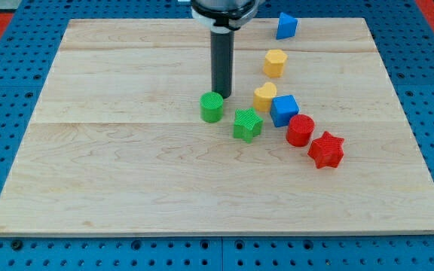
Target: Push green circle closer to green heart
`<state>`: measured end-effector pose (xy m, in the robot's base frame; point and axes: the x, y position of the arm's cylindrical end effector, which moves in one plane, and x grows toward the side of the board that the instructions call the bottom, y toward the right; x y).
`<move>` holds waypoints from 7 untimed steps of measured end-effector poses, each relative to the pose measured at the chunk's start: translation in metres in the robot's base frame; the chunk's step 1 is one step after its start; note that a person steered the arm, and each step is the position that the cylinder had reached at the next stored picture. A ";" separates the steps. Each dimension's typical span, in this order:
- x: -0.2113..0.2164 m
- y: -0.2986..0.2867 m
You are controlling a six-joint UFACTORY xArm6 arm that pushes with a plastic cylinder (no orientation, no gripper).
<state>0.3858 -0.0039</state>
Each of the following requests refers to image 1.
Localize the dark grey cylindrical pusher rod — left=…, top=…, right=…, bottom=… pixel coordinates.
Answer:
left=210, top=31, right=234, bottom=99

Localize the yellow heart block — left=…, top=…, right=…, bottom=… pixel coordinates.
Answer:
left=252, top=82, right=277, bottom=112

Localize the red cylinder block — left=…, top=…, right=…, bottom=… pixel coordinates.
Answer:
left=286, top=114, right=315, bottom=147

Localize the blue cube block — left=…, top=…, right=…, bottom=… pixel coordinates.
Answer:
left=270, top=95, right=300, bottom=127

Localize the green cylinder block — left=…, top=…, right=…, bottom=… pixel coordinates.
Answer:
left=200, top=92, right=224, bottom=123

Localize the green star block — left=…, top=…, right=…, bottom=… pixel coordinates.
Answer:
left=233, top=108, right=263, bottom=143

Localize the yellow hexagon block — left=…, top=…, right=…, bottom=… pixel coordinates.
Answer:
left=263, top=49, right=288, bottom=78

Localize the red star block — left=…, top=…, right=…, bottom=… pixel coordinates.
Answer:
left=307, top=131, right=345, bottom=169

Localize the light wooden board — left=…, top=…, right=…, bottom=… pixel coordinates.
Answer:
left=0, top=18, right=434, bottom=237

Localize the blue triangle block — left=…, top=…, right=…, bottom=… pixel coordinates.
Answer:
left=276, top=12, right=298, bottom=40

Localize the black robot wrist flange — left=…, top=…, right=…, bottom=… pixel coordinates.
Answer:
left=191, top=0, right=264, bottom=31

